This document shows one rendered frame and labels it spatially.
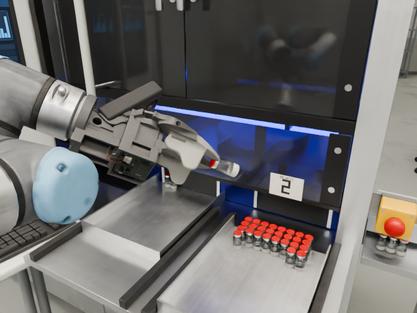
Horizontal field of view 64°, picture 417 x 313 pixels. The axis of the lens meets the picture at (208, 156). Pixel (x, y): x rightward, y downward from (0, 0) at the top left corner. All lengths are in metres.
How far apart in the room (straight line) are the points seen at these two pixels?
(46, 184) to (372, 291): 2.02
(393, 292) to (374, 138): 1.55
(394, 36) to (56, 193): 0.64
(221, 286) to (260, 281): 0.09
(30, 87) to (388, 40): 0.62
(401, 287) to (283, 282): 1.55
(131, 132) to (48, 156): 0.14
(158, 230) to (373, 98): 0.61
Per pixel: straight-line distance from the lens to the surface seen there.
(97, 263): 0.87
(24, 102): 0.48
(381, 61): 0.75
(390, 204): 0.85
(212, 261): 0.83
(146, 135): 0.47
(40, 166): 0.35
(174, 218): 0.98
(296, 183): 0.85
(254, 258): 0.84
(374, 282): 2.26
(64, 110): 0.47
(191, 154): 0.49
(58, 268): 0.88
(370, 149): 0.79
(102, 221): 1.01
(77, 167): 0.36
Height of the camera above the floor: 1.42
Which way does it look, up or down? 23 degrees down
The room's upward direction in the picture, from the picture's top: straight up
